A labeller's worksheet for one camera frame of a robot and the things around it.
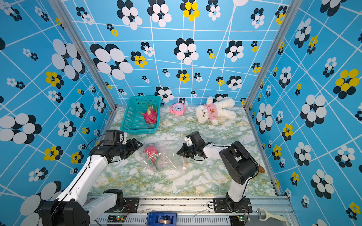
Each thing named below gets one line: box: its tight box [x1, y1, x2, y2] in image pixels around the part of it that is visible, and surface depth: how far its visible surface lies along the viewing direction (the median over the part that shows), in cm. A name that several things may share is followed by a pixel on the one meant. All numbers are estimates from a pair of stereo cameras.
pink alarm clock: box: [169, 102, 186, 116], surface depth 118 cm
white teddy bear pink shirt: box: [195, 96, 238, 126], surface depth 109 cm
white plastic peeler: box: [257, 207, 288, 222], surface depth 72 cm
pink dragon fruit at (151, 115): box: [140, 102, 158, 124], surface depth 104 cm
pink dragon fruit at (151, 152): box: [142, 144, 160, 171], surface depth 84 cm
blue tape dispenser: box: [145, 211, 178, 226], surface depth 67 cm
